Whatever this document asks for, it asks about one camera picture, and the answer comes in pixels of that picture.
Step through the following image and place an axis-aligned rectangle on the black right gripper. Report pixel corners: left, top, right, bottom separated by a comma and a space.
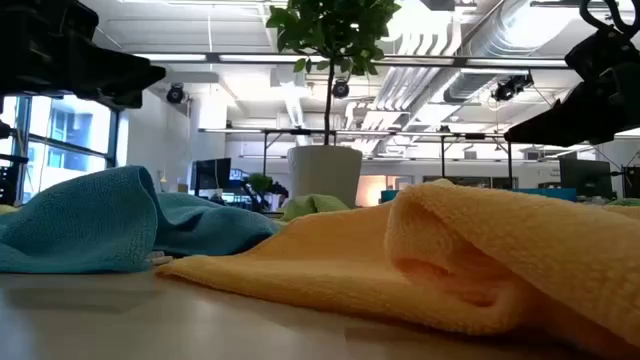
503, 22, 640, 147

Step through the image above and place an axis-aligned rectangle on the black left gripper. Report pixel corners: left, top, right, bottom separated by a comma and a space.
0, 0, 166, 109

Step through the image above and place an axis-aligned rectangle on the teal plastic bin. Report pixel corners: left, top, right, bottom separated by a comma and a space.
380, 187, 579, 204

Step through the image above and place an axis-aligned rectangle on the grey microfiber towel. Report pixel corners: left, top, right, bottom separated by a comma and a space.
0, 165, 159, 275

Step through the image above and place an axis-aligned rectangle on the blue microfiber towel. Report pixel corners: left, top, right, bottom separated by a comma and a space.
149, 192, 282, 259

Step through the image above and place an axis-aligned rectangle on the lime green microfiber towel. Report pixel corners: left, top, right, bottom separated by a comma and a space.
278, 193, 351, 223

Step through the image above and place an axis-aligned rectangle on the orange microfiber towel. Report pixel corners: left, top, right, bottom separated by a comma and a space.
156, 178, 640, 360

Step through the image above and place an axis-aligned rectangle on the black computer monitor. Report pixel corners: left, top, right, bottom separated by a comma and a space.
191, 157, 233, 192
559, 158, 614, 200

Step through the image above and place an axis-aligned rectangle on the black overhead beam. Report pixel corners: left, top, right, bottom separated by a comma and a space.
133, 52, 569, 69

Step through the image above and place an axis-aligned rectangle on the black background equipment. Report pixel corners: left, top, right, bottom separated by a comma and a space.
0, 119, 30, 206

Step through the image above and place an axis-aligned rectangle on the small background plant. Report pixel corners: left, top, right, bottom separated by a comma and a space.
247, 173, 276, 211

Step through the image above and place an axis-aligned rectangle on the green plant in white pot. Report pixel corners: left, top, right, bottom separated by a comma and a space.
264, 0, 402, 210

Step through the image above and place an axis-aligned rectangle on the window with black frame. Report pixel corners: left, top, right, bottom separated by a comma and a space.
0, 94, 121, 204

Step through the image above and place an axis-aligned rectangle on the black overhead camera with cables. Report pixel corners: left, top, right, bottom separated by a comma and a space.
491, 72, 535, 104

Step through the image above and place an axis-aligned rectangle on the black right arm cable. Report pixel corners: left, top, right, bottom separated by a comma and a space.
578, 0, 640, 33

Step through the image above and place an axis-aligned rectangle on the black background rig frame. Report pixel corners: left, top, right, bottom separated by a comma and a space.
198, 127, 514, 191

